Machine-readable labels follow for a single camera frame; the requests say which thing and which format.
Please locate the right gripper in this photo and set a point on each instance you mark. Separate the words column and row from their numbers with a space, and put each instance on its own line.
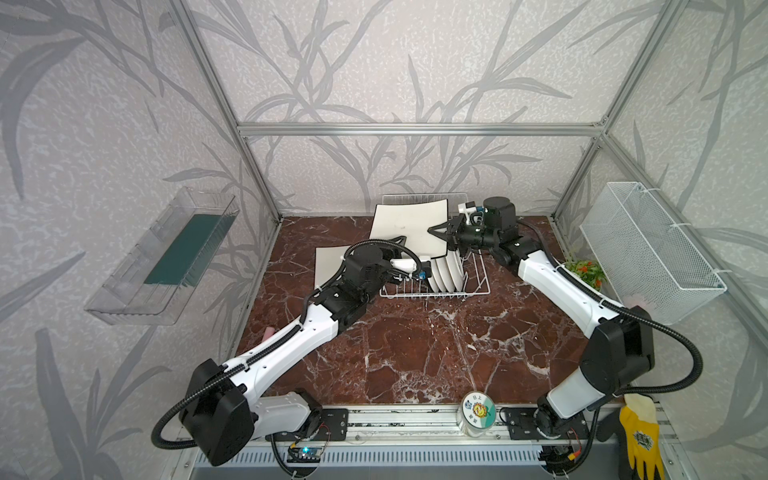
column 455, row 233

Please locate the white square plate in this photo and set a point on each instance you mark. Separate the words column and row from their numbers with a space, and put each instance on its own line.
column 328, row 260
column 412, row 221

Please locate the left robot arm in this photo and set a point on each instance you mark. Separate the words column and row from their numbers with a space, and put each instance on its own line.
column 225, row 406

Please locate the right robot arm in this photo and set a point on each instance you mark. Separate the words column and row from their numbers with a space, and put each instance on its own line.
column 620, row 346

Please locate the round white plate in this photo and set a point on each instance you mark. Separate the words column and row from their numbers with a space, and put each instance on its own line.
column 450, row 272
column 444, row 272
column 436, row 283
column 455, row 267

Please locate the potted artificial plant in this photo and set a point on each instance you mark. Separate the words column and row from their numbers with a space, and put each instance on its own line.
column 589, row 271

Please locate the green sponge mat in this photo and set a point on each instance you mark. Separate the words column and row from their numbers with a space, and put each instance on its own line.
column 186, row 259

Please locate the left circuit board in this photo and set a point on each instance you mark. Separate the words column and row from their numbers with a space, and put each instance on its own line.
column 302, row 454

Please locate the right circuit board wiring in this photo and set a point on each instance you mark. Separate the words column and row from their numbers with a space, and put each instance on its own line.
column 558, row 459

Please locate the yellow work glove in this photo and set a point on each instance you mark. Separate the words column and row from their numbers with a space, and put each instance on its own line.
column 638, row 419

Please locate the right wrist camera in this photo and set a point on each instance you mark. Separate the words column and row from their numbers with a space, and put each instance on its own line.
column 473, row 214

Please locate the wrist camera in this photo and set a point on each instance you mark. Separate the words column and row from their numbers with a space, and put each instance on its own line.
column 409, row 268
column 473, row 214

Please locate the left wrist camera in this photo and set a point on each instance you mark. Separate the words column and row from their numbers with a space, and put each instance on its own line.
column 409, row 268

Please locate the white wire dish rack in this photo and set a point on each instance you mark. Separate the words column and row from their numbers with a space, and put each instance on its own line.
column 475, row 274

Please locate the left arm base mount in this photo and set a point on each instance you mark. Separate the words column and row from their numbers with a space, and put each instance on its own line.
column 332, row 424

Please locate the aluminium frame rail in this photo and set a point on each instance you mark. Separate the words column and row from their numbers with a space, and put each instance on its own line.
column 251, row 129

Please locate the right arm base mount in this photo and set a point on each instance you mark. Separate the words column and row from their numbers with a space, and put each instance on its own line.
column 529, row 423

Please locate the white mesh wall basket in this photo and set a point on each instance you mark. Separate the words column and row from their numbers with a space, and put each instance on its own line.
column 648, row 259

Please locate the clear plastic wall shelf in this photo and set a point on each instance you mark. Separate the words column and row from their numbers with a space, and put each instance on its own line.
column 123, row 298

